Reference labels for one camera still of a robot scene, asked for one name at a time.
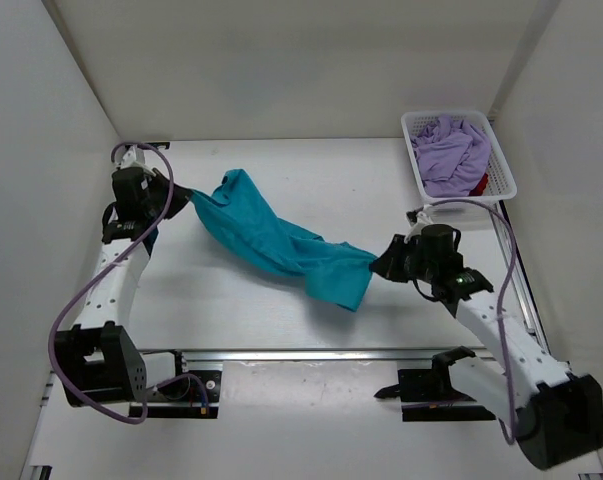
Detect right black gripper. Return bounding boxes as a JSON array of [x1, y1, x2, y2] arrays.
[[369, 238, 435, 287]]

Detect teal t-shirt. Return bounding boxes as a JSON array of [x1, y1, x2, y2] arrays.
[[190, 169, 376, 312]]

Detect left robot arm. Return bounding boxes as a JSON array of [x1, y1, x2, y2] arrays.
[[54, 166, 191, 407]]

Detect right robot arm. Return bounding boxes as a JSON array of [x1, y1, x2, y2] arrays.
[[370, 224, 603, 470]]

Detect black label sticker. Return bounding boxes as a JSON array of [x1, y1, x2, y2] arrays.
[[147, 141, 171, 150]]

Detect red garment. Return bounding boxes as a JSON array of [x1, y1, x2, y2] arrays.
[[469, 173, 489, 197]]

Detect lavender t-shirt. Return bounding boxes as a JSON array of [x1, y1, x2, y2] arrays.
[[410, 115, 492, 198]]

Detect white plastic basket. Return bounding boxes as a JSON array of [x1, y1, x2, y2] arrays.
[[400, 110, 518, 216]]

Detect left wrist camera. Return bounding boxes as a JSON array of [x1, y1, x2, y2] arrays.
[[115, 146, 155, 176]]

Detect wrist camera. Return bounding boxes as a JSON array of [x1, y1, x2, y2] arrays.
[[115, 146, 155, 176], [406, 207, 433, 232]]

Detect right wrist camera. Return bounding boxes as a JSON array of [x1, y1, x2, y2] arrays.
[[406, 207, 433, 232]]

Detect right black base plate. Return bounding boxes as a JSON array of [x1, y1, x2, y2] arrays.
[[398, 369, 496, 423]]

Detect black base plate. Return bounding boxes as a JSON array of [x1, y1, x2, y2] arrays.
[[147, 368, 222, 420], [398, 369, 496, 423]]

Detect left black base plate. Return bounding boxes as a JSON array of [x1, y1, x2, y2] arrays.
[[147, 368, 222, 420]]

